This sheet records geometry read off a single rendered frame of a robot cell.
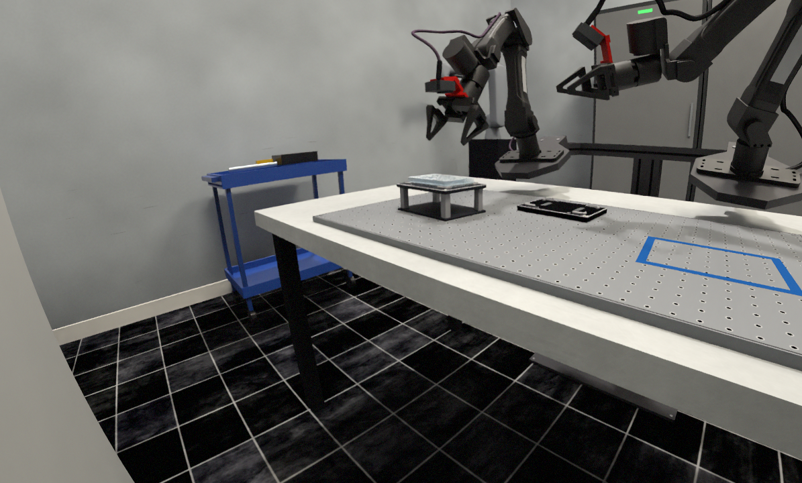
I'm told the blue tape rectangle outline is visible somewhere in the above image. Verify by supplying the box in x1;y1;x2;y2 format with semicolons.
636;236;802;296

